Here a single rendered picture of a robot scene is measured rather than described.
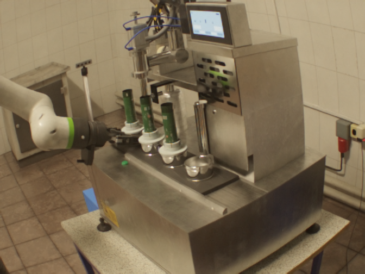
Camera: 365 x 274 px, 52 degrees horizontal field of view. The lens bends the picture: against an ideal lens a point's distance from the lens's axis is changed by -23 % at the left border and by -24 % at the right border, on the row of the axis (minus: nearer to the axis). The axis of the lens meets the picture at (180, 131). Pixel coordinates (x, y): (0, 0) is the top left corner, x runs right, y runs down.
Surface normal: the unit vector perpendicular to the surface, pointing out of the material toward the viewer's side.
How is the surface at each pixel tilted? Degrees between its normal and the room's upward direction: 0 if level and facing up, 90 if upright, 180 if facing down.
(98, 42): 90
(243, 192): 0
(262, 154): 90
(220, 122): 90
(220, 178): 0
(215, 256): 90
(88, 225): 0
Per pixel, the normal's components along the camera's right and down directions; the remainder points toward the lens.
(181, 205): -0.13, -0.92
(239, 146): -0.83, 0.30
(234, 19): 0.54, 0.24
